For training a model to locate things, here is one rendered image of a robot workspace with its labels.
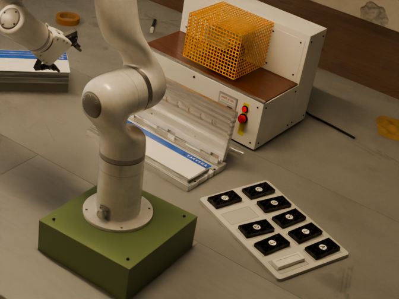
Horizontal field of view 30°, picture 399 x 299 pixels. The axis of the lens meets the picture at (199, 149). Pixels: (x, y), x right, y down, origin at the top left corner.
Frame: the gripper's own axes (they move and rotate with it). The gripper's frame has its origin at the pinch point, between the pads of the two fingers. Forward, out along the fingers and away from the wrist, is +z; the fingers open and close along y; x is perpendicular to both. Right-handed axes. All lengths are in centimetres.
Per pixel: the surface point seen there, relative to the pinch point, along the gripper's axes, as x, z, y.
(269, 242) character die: 79, 20, -9
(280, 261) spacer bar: 86, 16, -8
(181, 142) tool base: 28, 42, -5
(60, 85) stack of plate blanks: -20.6, 42.3, 15.3
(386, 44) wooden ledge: 13, 163, -100
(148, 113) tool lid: 12.8, 40.2, -3.1
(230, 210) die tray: 62, 26, -5
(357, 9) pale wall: -17, 179, -105
